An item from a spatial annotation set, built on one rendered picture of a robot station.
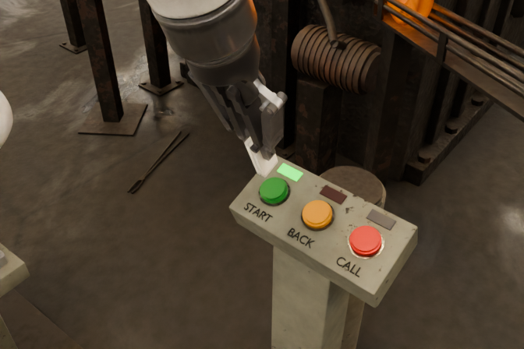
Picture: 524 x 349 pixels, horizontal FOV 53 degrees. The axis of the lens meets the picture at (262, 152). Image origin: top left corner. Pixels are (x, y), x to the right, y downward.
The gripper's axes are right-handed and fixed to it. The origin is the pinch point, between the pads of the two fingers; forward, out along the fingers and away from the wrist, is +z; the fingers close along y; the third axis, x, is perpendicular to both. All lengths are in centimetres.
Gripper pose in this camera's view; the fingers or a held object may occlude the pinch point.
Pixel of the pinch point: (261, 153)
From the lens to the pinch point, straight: 68.0
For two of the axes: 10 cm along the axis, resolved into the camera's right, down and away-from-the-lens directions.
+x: -6.0, 7.2, -3.5
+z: 2.3, 5.7, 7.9
